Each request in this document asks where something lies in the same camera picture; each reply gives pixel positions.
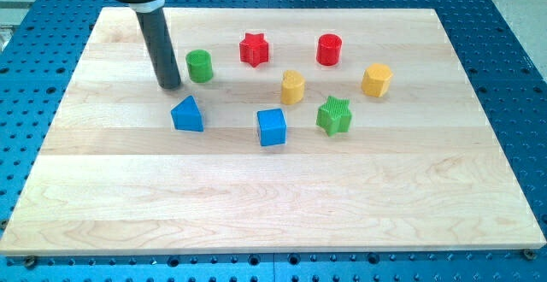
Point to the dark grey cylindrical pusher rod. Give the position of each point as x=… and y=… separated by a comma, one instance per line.
x=154, y=28

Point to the yellow heart block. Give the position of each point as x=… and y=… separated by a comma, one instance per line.
x=292, y=87

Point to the yellow hexagon block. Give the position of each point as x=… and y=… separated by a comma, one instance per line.
x=376, y=80

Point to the green cylinder block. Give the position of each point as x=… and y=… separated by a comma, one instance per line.
x=199, y=66

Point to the blue triangle block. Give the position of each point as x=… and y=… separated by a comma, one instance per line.
x=186, y=116

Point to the red star block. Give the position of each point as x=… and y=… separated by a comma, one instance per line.
x=254, y=49

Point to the blue cube block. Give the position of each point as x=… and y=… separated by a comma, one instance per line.
x=271, y=127

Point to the light wooden board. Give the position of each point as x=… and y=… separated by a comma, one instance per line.
x=419, y=169

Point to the red cylinder block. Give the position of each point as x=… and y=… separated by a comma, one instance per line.
x=328, y=49

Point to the green star block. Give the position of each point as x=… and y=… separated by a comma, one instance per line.
x=334, y=115

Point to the left board stop screw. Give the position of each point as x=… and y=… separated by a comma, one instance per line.
x=29, y=262

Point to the board stop screw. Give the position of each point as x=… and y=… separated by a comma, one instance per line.
x=530, y=255
x=29, y=262

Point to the right board stop screw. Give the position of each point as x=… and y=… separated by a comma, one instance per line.
x=530, y=255

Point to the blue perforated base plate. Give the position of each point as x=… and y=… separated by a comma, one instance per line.
x=492, y=38

